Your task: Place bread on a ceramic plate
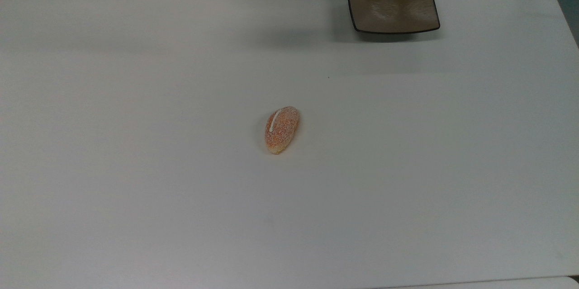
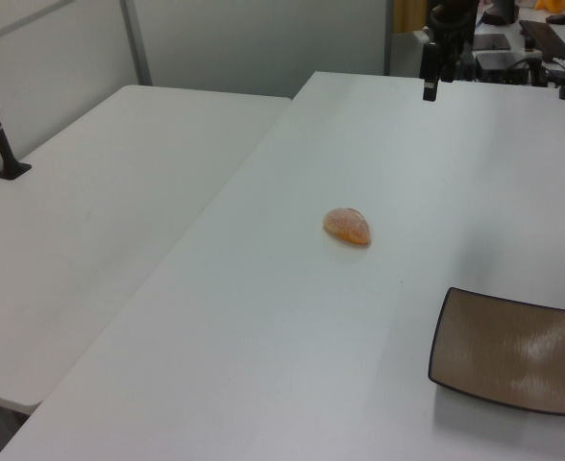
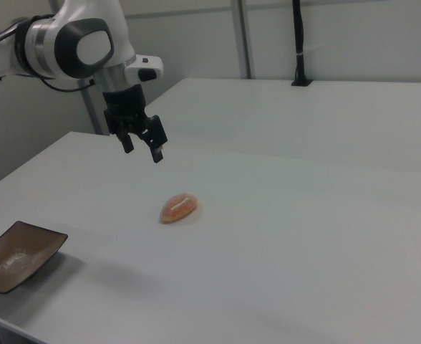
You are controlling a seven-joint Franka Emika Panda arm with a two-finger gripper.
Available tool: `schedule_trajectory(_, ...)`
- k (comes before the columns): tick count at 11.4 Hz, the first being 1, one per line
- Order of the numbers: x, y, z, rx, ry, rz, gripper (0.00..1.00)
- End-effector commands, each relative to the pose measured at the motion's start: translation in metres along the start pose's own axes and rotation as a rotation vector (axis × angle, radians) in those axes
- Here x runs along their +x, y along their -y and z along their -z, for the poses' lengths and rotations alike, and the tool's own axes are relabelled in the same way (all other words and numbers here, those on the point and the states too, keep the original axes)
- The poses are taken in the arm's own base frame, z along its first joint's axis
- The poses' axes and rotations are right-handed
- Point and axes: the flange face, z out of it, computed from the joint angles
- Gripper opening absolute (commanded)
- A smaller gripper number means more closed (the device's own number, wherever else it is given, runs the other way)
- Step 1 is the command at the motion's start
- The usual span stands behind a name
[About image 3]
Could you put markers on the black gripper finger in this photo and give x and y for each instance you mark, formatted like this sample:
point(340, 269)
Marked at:
point(126, 139)
point(157, 136)

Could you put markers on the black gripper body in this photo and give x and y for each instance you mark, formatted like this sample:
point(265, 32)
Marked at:
point(124, 104)

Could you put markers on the orange glazed bread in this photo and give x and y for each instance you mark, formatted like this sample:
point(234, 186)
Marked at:
point(178, 208)

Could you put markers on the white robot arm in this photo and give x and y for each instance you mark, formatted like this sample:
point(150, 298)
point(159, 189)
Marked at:
point(88, 43)

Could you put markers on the brown square ceramic plate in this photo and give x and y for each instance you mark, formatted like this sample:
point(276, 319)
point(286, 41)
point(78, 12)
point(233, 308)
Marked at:
point(15, 256)

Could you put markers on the black pole with base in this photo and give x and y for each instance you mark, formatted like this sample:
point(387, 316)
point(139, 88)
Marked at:
point(299, 36)

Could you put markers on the grey partition frame post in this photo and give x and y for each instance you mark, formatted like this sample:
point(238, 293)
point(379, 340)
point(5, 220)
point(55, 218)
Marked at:
point(92, 111)

